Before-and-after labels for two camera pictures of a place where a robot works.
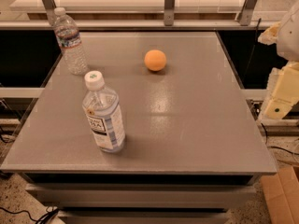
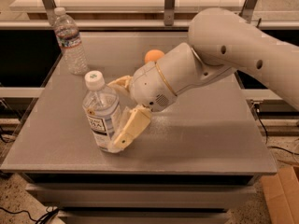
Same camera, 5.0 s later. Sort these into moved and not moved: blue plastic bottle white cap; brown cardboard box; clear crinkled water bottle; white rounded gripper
Moved: white rounded gripper
Not moved: brown cardboard box; blue plastic bottle white cap; clear crinkled water bottle
